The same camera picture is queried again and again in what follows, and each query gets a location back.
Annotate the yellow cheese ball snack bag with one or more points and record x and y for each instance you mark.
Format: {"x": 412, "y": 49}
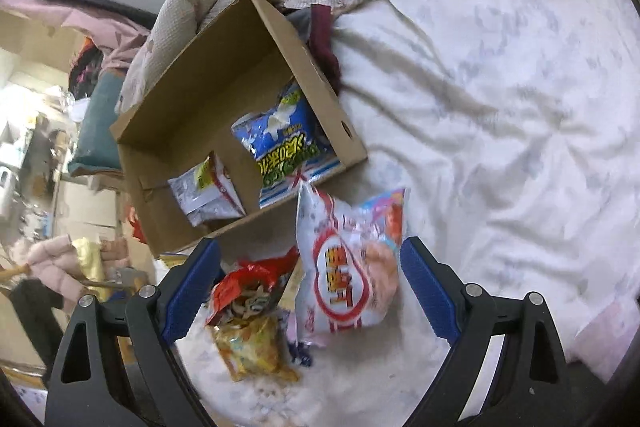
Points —
{"x": 253, "y": 349}

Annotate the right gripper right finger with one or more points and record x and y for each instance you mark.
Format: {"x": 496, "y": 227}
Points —
{"x": 530, "y": 386}

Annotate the brown cardboard box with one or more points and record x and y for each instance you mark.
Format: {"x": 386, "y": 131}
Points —
{"x": 237, "y": 65}

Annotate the white pink snack bag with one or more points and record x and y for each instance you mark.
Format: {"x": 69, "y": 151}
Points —
{"x": 349, "y": 258}

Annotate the blue white snack bag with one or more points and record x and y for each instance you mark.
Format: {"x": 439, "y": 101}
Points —
{"x": 288, "y": 145}

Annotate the white floral bed sheet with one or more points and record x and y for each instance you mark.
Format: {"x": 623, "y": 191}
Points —
{"x": 514, "y": 124}

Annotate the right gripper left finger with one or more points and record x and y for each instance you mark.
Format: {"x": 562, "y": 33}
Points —
{"x": 89, "y": 384}

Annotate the teal cushion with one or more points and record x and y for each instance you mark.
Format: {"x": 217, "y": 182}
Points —
{"x": 96, "y": 150}

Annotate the silver grey snack bag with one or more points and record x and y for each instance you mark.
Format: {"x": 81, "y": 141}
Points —
{"x": 206, "y": 193}

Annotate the red snack bag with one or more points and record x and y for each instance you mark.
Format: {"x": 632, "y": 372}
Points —
{"x": 251, "y": 290}

